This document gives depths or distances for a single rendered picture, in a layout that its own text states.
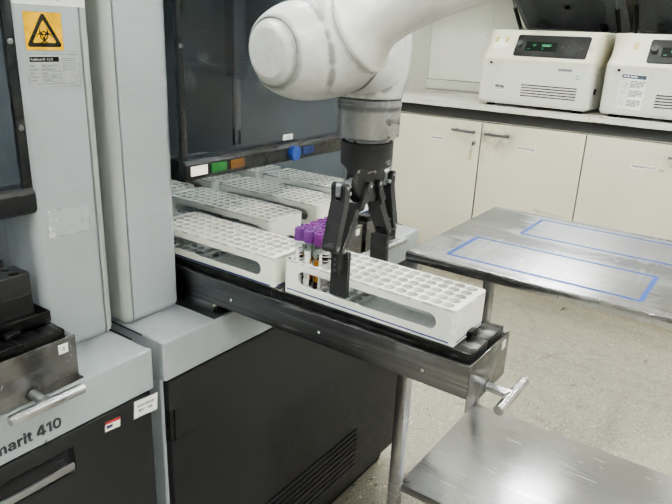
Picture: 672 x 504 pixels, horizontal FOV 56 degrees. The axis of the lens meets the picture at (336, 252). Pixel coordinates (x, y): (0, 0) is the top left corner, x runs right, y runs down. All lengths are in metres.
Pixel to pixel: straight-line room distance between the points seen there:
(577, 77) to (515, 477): 2.06
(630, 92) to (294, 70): 2.54
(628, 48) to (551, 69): 0.33
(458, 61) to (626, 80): 1.26
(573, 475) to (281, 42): 1.22
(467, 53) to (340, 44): 3.36
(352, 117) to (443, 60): 3.25
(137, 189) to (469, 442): 1.01
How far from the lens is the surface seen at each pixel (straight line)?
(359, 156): 0.88
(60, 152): 0.96
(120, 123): 1.01
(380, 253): 1.00
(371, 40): 0.71
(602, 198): 3.18
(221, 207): 1.29
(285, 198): 1.36
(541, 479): 1.57
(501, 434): 1.68
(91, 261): 1.02
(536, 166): 3.25
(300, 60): 0.68
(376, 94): 0.86
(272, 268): 1.01
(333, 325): 0.94
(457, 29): 4.07
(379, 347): 0.90
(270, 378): 1.27
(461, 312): 0.85
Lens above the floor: 1.20
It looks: 19 degrees down
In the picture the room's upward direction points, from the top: 2 degrees clockwise
